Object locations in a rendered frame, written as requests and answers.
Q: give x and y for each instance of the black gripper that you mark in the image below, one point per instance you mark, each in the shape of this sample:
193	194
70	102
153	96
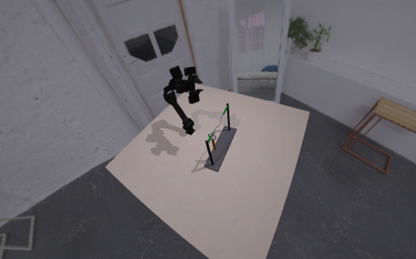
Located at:
190	86

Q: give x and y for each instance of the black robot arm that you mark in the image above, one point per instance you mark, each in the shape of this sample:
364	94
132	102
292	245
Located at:
178	84

